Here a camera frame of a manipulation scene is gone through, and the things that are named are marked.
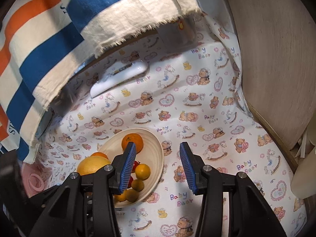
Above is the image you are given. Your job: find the large yellow-orange grapefruit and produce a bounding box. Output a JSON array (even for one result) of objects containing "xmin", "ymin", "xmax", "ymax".
[{"xmin": 77, "ymin": 156, "xmax": 111, "ymax": 176}]

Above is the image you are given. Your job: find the brown longan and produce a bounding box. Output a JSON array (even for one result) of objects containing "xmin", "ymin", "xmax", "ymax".
[
  {"xmin": 114, "ymin": 190, "xmax": 126, "ymax": 202},
  {"xmin": 125, "ymin": 189, "xmax": 139, "ymax": 203}
]

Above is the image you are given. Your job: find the small orange tomato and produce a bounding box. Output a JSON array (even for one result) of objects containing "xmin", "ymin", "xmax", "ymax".
[{"xmin": 131, "ymin": 179, "xmax": 145, "ymax": 192}]

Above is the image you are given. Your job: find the red cherry tomato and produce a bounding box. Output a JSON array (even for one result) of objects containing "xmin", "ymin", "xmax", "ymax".
[{"xmin": 132, "ymin": 161, "xmax": 140, "ymax": 173}]

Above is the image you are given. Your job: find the yellow-orange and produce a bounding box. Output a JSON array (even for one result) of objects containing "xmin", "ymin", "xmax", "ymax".
[{"xmin": 134, "ymin": 164, "xmax": 151, "ymax": 181}]

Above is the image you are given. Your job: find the orange mandarin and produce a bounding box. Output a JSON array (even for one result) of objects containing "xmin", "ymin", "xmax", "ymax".
[
  {"xmin": 91, "ymin": 152, "xmax": 108, "ymax": 159},
  {"xmin": 121, "ymin": 133, "xmax": 144, "ymax": 153}
]

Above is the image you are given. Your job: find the dark red round fruit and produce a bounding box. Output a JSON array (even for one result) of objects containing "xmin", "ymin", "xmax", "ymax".
[{"xmin": 127, "ymin": 176, "xmax": 134, "ymax": 188}]

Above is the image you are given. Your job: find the cream round plate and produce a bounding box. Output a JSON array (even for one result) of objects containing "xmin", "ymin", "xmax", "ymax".
[{"xmin": 99, "ymin": 128, "xmax": 164, "ymax": 209}]

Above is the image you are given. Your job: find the baby bear printed bedsheet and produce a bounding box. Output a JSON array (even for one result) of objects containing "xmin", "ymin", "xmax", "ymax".
[{"xmin": 36, "ymin": 19, "xmax": 307, "ymax": 236}]

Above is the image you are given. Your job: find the striped Paris blanket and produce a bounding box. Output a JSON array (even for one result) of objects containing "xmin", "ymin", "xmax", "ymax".
[{"xmin": 1, "ymin": 0, "xmax": 201, "ymax": 164}]

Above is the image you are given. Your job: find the wooden headboard panel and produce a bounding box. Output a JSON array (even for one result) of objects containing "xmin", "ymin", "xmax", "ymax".
[{"xmin": 228, "ymin": 0, "xmax": 315, "ymax": 170}]

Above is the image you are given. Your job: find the pink tablet case with ring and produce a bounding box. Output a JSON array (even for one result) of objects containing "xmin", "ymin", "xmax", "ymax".
[{"xmin": 21, "ymin": 163, "xmax": 52, "ymax": 198}]

